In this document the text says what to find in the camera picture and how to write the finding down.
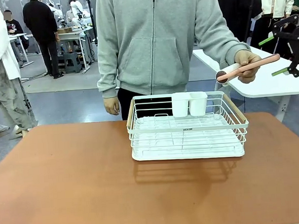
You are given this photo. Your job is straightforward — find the pink lint roller white roll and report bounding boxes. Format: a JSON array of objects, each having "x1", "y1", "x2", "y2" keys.
[{"x1": 214, "y1": 53, "x2": 282, "y2": 84}]

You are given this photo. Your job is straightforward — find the person's left forearm grey sleeve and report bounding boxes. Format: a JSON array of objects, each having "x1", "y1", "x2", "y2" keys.
[{"x1": 196, "y1": 0, "x2": 252, "y2": 69}]

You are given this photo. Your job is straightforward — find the person's right forearm grey sleeve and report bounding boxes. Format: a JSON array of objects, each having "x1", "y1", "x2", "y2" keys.
[{"x1": 94, "y1": 30, "x2": 122, "y2": 99}]

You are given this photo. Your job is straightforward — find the person's left hand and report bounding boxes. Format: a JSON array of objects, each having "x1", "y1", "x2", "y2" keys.
[{"x1": 234, "y1": 48, "x2": 264, "y2": 85}]

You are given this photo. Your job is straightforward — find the person's right hand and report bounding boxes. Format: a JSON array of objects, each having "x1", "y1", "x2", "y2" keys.
[{"x1": 103, "y1": 95, "x2": 121, "y2": 117}]

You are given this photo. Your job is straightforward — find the bystander cream jacket black trousers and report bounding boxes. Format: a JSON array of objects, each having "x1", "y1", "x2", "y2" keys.
[{"x1": 247, "y1": 0, "x2": 299, "y2": 56}]

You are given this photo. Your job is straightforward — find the white side table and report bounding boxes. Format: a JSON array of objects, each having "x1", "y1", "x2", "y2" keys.
[{"x1": 192, "y1": 43, "x2": 299, "y2": 128}]

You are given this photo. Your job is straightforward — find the bystander black coat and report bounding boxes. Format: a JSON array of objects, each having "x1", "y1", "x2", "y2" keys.
[{"x1": 217, "y1": 0, "x2": 266, "y2": 45}]

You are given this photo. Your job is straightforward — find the white plastic cutlery holder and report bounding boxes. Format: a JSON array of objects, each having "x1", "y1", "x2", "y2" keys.
[{"x1": 171, "y1": 90, "x2": 210, "y2": 119}]

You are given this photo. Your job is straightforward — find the grey zip hoodie torso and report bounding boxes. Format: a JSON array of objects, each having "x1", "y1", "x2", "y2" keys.
[{"x1": 92, "y1": 0, "x2": 253, "y2": 99}]

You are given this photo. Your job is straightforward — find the person's black trousers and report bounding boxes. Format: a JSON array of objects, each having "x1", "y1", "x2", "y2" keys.
[{"x1": 117, "y1": 84, "x2": 173, "y2": 121}]

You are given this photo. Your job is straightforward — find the black tripod pole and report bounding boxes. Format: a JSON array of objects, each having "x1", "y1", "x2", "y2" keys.
[{"x1": 86, "y1": 0, "x2": 99, "y2": 47}]

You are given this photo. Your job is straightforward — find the white workbench desk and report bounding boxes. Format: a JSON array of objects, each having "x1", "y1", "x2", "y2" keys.
[{"x1": 57, "y1": 28, "x2": 91, "y2": 76}]

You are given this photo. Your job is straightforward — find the grey plastic step stool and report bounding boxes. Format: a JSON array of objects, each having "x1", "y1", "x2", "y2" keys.
[{"x1": 63, "y1": 52, "x2": 83, "y2": 74}]

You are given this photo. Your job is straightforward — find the brown cardboard box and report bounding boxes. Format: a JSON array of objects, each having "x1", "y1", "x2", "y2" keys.
[{"x1": 57, "y1": 26, "x2": 73, "y2": 35}]

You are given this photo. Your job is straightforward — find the bystander all in black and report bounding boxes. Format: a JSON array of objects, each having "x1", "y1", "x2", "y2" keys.
[{"x1": 22, "y1": 0, "x2": 65, "y2": 82}]

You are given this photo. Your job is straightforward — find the small white desk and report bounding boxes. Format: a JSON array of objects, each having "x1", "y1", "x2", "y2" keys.
[{"x1": 8, "y1": 32, "x2": 35, "y2": 68}]

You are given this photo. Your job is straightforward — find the seated bystander dark top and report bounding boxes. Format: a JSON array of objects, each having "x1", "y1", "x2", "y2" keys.
[{"x1": 2, "y1": 8, "x2": 30, "y2": 52}]

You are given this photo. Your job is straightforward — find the bystander white jacket camouflage trousers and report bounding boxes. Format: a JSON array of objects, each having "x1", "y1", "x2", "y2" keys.
[{"x1": 0, "y1": 0, "x2": 40, "y2": 141}]

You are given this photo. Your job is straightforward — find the white wire dish rack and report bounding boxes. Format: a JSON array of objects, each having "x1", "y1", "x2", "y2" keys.
[{"x1": 124, "y1": 88, "x2": 251, "y2": 161}]

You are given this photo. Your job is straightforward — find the white wire rack basket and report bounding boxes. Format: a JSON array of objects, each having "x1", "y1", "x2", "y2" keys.
[{"x1": 131, "y1": 139, "x2": 246, "y2": 164}]

